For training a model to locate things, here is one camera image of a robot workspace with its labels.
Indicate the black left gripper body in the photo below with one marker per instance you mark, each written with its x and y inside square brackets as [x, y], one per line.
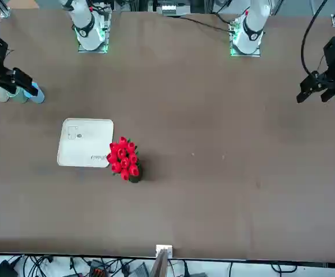
[333, 54]

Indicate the small white cup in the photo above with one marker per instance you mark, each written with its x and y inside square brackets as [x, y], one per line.
[2, 97]

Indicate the small green cup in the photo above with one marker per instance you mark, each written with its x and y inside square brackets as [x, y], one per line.
[20, 98]

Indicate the small blue cup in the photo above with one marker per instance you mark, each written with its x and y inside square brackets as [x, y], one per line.
[39, 97]

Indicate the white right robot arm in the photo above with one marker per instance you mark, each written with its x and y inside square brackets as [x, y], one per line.
[88, 29]

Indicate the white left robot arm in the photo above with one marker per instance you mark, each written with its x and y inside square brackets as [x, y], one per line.
[250, 31]

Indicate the white rectangular tray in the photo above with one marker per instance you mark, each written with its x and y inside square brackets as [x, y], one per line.
[80, 144]

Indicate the red artificial tulip bouquet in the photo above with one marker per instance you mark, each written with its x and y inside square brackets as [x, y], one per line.
[124, 161]

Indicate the black ribbed vase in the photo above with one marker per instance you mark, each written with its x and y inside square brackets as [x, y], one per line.
[135, 179]

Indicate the grey power strip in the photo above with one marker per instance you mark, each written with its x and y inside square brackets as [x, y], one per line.
[167, 10]

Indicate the large black equipment case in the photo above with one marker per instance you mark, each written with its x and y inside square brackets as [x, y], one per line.
[1, 269]

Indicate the black and orange power strip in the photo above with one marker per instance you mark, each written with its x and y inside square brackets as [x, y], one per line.
[98, 269]

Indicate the black ribbed power supply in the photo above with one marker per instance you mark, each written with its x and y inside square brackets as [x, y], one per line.
[140, 270]

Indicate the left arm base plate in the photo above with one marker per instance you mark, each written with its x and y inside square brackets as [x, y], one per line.
[245, 54]

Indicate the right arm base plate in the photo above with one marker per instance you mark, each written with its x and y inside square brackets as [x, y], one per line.
[93, 51]

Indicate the aluminium camera post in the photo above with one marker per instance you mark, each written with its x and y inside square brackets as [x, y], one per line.
[159, 265]

